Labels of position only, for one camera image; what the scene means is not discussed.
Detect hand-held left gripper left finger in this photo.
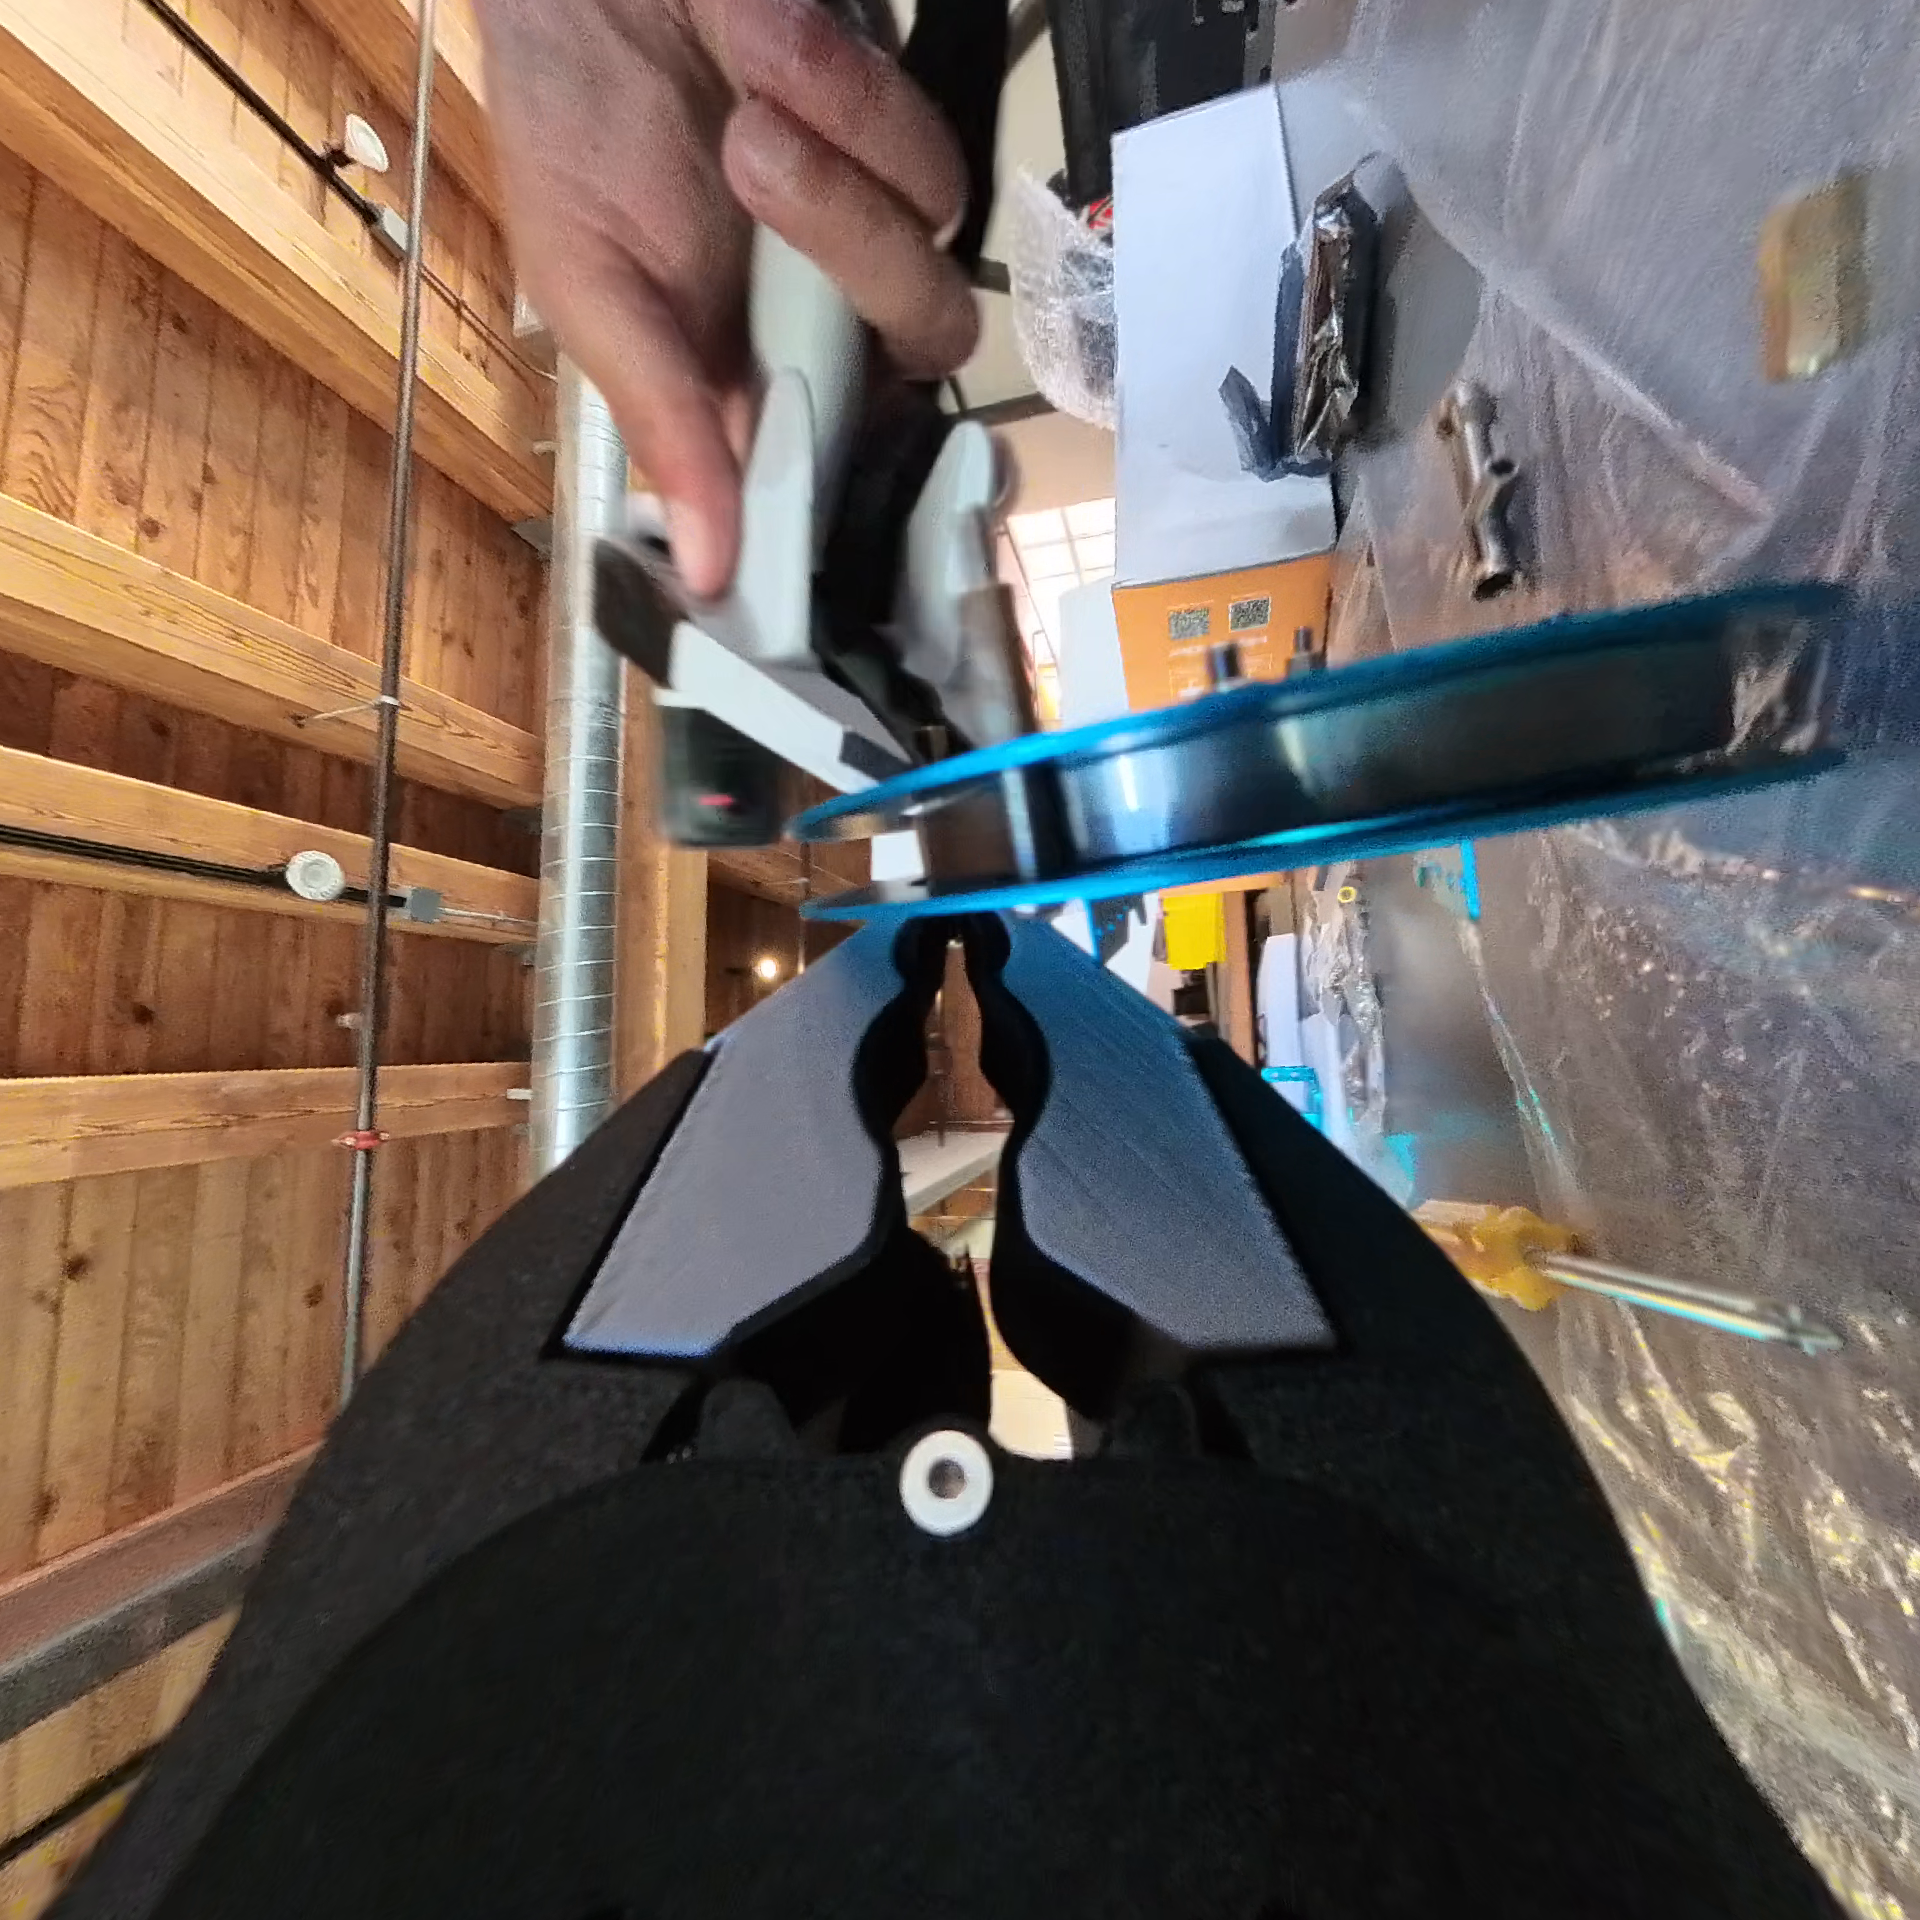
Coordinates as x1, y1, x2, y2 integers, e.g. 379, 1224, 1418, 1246
560, 914, 946, 1362

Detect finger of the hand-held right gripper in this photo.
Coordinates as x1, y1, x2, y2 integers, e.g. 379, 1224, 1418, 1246
913, 584, 1041, 754
661, 618, 921, 782

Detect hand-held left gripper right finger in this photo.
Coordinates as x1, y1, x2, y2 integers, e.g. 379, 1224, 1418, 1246
960, 910, 1339, 1362

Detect blue round turntable base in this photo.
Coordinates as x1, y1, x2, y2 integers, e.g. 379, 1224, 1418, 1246
786, 584, 1853, 924

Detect grey desk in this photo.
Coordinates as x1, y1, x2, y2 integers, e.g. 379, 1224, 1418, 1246
1319, 0, 1920, 1920

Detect person's right hand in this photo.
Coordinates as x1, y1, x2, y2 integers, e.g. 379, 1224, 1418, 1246
469, 0, 986, 601

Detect bubble wrap bundle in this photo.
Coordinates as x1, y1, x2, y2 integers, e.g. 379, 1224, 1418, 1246
1000, 165, 1120, 429

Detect thin metal pipe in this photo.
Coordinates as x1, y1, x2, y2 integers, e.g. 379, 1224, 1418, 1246
336, 0, 442, 1404

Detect orange and white box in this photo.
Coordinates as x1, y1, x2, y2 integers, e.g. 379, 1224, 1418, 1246
1106, 83, 1339, 712

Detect dark hardware bag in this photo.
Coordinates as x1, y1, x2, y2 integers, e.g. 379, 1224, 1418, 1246
1218, 163, 1402, 484

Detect metal cross wrench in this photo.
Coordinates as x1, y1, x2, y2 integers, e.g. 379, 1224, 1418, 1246
1437, 382, 1531, 601

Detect clear plastic bag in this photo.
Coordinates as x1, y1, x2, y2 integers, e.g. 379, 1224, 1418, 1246
1319, 0, 1920, 1920

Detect brass rectangular block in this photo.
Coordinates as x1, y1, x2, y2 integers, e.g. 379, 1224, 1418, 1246
1754, 177, 1875, 385

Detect silver ventilation duct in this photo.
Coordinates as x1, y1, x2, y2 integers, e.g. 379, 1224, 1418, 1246
525, 358, 633, 1186

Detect yellow-handled screwdriver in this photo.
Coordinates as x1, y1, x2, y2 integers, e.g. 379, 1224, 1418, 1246
1409, 1201, 1847, 1360

